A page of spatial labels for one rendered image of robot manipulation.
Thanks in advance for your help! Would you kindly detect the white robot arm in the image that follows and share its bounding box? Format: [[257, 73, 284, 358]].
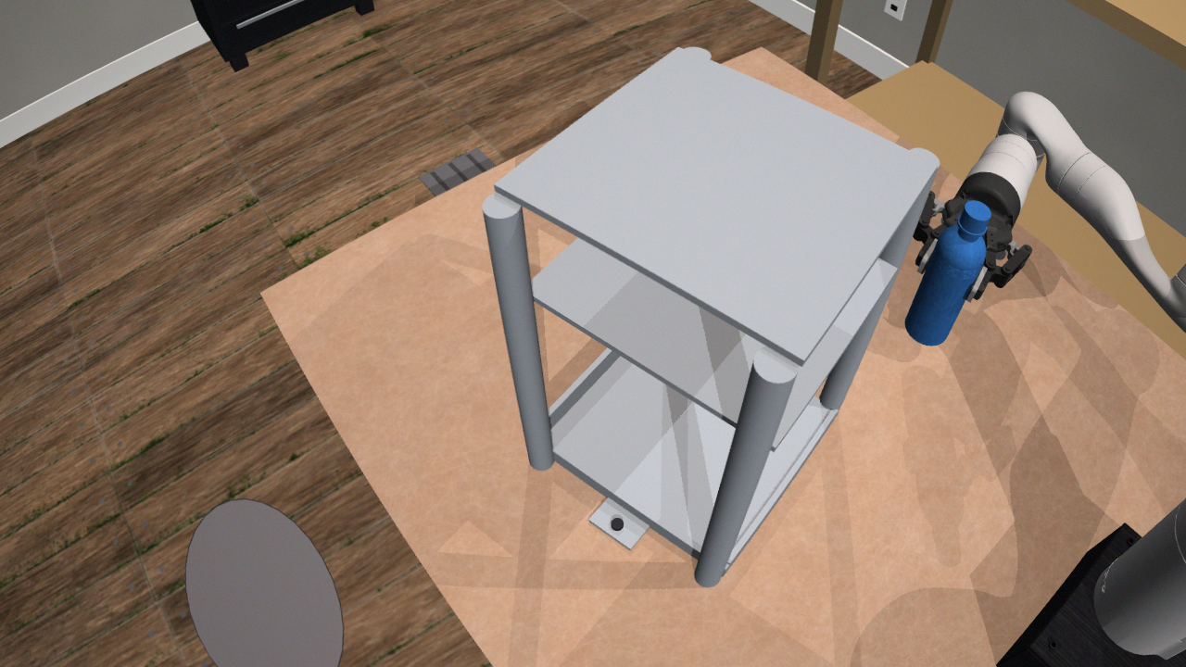
[[967, 93, 1186, 660]]

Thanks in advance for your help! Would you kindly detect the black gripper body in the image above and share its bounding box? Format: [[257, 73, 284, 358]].
[[942, 172, 1021, 252]]

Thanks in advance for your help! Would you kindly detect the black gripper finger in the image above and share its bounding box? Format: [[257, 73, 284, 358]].
[[965, 218, 1032, 303], [913, 191, 963, 274]]

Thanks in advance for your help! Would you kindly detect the blue bottle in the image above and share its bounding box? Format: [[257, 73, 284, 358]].
[[905, 201, 991, 347]]

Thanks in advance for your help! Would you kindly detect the grey metal shelving unit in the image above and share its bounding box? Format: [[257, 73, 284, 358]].
[[482, 47, 940, 587]]

